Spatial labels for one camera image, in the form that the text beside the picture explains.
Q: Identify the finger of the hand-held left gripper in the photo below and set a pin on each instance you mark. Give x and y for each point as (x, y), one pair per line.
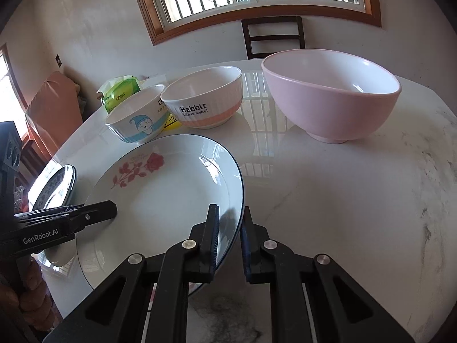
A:
(43, 215)
(96, 211)

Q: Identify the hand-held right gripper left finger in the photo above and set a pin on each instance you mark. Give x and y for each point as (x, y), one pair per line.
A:
(214, 237)

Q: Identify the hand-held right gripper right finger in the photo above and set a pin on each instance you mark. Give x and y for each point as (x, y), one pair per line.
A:
(245, 244)

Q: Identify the blue patterned plate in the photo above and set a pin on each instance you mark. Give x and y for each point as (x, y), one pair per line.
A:
(53, 189)

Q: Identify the white plate with red rose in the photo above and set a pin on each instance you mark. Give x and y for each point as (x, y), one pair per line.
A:
(160, 200)

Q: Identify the white bowl with blue cartoon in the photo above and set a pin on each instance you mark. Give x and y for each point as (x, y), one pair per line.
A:
(142, 127)

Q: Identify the white ribbed bowl pink band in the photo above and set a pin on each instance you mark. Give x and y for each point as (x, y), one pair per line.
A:
(201, 112)

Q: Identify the large pink bowl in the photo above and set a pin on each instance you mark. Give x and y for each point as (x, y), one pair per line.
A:
(321, 114)

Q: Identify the person's left hand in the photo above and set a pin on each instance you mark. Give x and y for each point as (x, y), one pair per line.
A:
(34, 286)

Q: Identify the dark brown slatted chair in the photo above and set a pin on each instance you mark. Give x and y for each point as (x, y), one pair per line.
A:
(35, 153)

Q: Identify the pink covered furniture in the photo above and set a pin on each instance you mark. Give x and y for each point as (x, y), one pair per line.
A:
(53, 103)

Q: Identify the yellow round warning sticker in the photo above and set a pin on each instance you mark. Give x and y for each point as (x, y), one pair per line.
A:
(174, 123)

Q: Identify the green tissue pack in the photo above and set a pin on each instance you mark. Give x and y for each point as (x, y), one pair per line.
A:
(121, 91)

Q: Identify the dark wooden chair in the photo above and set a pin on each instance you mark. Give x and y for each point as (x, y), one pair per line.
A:
(273, 30)

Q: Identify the bright window with wooden frame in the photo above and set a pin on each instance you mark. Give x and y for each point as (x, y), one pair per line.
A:
(9, 85)

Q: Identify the black wall switch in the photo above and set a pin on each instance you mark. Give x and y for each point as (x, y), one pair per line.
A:
(59, 60)

